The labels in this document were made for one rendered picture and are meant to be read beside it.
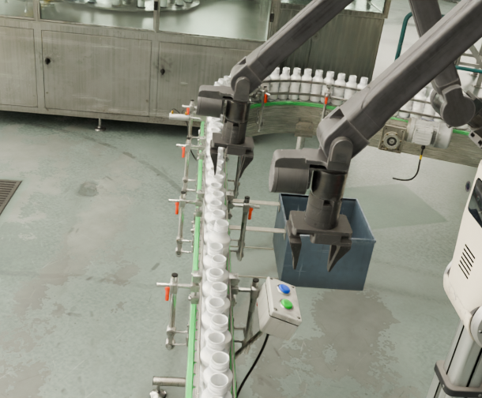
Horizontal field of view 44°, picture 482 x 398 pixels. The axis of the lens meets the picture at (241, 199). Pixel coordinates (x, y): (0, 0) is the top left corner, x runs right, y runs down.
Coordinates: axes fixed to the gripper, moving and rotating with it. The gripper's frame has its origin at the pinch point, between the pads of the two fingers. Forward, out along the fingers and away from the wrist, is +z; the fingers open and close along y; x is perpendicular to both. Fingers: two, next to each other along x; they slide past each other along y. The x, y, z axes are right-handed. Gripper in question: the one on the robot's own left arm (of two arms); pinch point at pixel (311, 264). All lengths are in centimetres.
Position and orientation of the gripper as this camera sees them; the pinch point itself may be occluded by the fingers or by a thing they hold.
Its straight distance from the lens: 108.6
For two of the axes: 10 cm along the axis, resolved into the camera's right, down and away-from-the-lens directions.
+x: -0.4, -4.6, 8.9
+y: 9.9, 0.8, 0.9
